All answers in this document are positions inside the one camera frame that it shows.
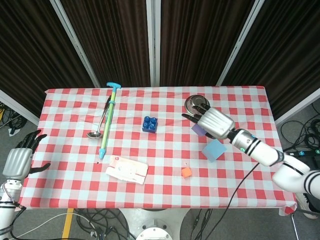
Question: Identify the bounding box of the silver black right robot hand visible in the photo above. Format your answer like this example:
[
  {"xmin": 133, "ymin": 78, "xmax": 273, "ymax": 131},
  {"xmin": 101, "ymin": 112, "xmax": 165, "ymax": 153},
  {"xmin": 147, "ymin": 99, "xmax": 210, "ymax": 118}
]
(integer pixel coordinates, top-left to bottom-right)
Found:
[{"xmin": 181, "ymin": 104, "xmax": 236, "ymax": 141}]

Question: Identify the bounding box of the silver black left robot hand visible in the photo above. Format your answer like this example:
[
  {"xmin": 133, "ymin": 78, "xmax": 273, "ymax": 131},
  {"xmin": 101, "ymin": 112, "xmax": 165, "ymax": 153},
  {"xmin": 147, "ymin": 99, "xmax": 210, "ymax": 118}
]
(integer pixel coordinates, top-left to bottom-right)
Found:
[{"xmin": 2, "ymin": 129, "xmax": 51, "ymax": 181}]

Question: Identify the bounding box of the purple foam cube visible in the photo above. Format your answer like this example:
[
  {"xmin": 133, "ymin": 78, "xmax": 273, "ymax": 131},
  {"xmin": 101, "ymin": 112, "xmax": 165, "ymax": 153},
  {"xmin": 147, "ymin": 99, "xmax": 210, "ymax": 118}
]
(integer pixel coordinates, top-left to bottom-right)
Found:
[{"xmin": 191, "ymin": 124, "xmax": 207, "ymax": 138}]

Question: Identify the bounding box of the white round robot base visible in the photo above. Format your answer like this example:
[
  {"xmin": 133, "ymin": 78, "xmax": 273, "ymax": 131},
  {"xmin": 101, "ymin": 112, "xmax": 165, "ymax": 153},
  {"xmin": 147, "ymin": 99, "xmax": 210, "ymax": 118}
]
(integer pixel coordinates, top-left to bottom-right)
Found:
[{"xmin": 117, "ymin": 208, "xmax": 191, "ymax": 240}]

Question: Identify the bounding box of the large light blue foam cube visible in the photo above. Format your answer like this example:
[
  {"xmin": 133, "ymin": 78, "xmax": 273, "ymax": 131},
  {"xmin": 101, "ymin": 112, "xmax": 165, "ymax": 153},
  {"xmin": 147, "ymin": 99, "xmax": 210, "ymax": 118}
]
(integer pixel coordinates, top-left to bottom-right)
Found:
[{"xmin": 201, "ymin": 139, "xmax": 228, "ymax": 163}]

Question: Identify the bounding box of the stainless steel bowl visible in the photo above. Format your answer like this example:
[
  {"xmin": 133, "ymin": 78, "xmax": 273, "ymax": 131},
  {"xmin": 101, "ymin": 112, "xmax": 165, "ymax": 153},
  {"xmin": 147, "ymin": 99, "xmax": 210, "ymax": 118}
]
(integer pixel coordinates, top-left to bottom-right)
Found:
[{"xmin": 184, "ymin": 94, "xmax": 211, "ymax": 118}]

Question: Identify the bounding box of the dark blue building block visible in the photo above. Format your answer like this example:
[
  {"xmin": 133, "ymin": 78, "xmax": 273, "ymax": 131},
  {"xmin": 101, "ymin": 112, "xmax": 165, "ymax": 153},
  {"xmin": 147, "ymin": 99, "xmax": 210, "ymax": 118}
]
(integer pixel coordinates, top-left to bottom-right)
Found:
[{"xmin": 141, "ymin": 115, "xmax": 159, "ymax": 134}]

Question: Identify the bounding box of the stainless steel ladle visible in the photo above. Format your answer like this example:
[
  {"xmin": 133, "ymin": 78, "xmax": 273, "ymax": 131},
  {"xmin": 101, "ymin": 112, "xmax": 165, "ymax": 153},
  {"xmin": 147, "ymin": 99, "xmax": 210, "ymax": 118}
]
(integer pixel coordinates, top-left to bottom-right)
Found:
[{"xmin": 86, "ymin": 95, "xmax": 112, "ymax": 140}]

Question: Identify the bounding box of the dark brown partition panel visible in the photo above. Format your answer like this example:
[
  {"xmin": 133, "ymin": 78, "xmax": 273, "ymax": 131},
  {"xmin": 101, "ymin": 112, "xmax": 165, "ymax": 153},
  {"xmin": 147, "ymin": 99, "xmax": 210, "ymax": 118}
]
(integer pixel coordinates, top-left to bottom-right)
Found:
[
  {"xmin": 0, "ymin": 0, "xmax": 95, "ymax": 118},
  {"xmin": 59, "ymin": 0, "xmax": 152, "ymax": 88},
  {"xmin": 159, "ymin": 0, "xmax": 256, "ymax": 87},
  {"xmin": 222, "ymin": 0, "xmax": 320, "ymax": 121}
]

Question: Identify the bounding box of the red white checkered tablecloth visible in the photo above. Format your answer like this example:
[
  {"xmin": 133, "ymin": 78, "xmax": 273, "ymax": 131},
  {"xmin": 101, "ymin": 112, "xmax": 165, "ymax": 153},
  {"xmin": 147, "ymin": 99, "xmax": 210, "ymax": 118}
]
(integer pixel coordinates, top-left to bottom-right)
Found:
[{"xmin": 18, "ymin": 85, "xmax": 298, "ymax": 216}]

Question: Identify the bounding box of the black device with lights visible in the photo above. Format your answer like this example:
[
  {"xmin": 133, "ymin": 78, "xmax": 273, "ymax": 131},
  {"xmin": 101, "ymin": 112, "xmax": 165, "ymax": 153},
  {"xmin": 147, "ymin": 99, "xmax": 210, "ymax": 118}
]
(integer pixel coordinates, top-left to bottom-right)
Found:
[{"xmin": 284, "ymin": 147, "xmax": 320, "ymax": 158}]

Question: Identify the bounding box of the green blue toy water pump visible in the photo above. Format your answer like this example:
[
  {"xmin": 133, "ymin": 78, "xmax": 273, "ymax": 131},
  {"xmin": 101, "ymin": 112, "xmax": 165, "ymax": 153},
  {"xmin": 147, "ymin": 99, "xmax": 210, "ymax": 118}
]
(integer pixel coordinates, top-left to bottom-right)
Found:
[{"xmin": 98, "ymin": 82, "xmax": 122, "ymax": 160}]

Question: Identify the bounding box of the pink white wet wipes pack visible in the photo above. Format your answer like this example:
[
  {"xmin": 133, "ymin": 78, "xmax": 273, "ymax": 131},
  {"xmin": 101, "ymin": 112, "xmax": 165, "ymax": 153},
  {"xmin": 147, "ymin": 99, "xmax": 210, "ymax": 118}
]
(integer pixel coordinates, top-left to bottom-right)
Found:
[{"xmin": 105, "ymin": 155, "xmax": 149, "ymax": 185}]

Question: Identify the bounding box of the white black sneaker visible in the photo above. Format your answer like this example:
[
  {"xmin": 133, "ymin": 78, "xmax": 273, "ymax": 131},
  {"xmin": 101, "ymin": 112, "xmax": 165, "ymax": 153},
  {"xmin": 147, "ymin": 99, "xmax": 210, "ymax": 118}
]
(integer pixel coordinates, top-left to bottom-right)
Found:
[{"xmin": 296, "ymin": 191, "xmax": 320, "ymax": 220}]

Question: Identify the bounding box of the grey metal table leg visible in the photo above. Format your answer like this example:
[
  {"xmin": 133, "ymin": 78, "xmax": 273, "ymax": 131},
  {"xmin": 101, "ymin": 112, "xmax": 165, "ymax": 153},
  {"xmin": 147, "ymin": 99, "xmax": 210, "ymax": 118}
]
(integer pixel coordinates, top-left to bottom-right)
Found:
[{"xmin": 290, "ymin": 211, "xmax": 300, "ymax": 240}]

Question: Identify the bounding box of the black floor cable bundle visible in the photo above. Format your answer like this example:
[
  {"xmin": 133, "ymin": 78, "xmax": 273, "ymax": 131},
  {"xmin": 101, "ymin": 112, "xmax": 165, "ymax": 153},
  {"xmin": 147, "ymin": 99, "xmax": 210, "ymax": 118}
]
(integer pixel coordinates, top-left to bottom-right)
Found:
[
  {"xmin": 72, "ymin": 208, "xmax": 138, "ymax": 240},
  {"xmin": 0, "ymin": 101, "xmax": 28, "ymax": 137},
  {"xmin": 279, "ymin": 102, "xmax": 320, "ymax": 162}
]

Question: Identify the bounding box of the white partition post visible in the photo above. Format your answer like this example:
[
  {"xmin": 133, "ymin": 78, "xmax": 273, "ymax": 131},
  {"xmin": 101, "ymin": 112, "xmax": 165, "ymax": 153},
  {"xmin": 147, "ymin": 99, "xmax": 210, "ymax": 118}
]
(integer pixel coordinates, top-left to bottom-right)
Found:
[
  {"xmin": 146, "ymin": 0, "xmax": 162, "ymax": 87},
  {"xmin": 0, "ymin": 89, "xmax": 40, "ymax": 127},
  {"xmin": 216, "ymin": 0, "xmax": 273, "ymax": 86},
  {"xmin": 49, "ymin": 0, "xmax": 101, "ymax": 88},
  {"xmin": 274, "ymin": 88, "xmax": 320, "ymax": 126}
]

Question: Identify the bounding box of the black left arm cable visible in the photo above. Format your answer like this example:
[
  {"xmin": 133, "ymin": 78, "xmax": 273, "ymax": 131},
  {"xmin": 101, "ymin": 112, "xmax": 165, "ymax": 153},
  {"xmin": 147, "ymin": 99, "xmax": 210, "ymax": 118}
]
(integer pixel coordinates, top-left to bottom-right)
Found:
[{"xmin": 9, "ymin": 204, "xmax": 28, "ymax": 240}]

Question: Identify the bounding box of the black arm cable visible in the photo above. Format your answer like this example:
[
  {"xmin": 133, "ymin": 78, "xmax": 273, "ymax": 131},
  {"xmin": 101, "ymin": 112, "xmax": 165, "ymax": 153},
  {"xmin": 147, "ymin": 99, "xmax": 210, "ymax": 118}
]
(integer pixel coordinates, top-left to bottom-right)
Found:
[
  {"xmin": 221, "ymin": 161, "xmax": 261, "ymax": 240},
  {"xmin": 9, "ymin": 204, "xmax": 28, "ymax": 240}
]

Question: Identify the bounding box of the white floor cable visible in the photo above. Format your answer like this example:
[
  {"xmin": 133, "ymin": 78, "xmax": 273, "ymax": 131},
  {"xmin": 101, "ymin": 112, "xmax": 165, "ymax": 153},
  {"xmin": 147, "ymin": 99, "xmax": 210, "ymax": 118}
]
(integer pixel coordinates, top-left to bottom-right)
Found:
[{"xmin": 14, "ymin": 212, "xmax": 85, "ymax": 240}]

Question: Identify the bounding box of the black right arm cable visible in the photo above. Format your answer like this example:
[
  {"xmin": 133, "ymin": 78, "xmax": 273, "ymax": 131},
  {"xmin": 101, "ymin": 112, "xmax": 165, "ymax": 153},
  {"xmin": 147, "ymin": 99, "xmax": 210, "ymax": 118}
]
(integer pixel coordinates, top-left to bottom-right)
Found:
[{"xmin": 221, "ymin": 161, "xmax": 261, "ymax": 240}]

